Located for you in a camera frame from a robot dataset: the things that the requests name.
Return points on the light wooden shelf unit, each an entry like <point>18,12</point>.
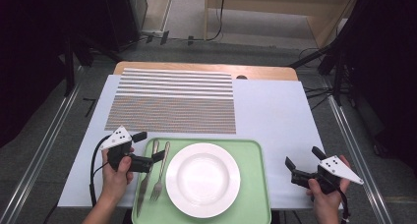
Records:
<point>262,8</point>

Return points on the black equipment case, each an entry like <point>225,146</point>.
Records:
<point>121,21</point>

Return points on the silver fork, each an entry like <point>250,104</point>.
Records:
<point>161,175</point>

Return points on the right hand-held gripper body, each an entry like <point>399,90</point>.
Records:
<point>339,168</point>

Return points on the white plate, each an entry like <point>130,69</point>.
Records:
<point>202,180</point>

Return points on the dark curtain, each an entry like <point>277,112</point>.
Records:
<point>26,70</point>
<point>387,70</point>

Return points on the silver knife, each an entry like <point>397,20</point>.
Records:
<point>144,188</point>

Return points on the black metal stand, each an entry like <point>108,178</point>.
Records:
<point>69,73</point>
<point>337,86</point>

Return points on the white table sheet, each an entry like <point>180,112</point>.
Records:
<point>272,112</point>

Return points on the striped woven placemat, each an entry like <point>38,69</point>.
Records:
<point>173,112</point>

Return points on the green tray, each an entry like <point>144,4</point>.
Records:
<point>252,171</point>

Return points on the person's left hand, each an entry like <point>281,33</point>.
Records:
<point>114,183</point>

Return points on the person's right hand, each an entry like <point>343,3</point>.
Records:
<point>326,204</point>

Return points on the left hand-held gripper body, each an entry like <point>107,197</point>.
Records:
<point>117,139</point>

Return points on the metal floor rail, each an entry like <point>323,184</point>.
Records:
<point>36,166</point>
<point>355,153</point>

